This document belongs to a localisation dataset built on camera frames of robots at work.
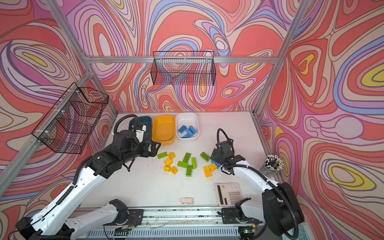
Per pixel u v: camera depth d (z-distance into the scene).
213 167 0.89
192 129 1.05
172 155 0.93
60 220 0.38
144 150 0.62
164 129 1.09
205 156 0.93
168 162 0.91
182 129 1.07
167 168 0.88
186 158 0.93
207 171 0.88
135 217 0.72
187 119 1.15
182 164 0.91
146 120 1.11
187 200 0.77
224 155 0.66
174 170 0.88
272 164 0.75
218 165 0.88
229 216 0.73
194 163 0.91
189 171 0.88
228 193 0.79
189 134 1.04
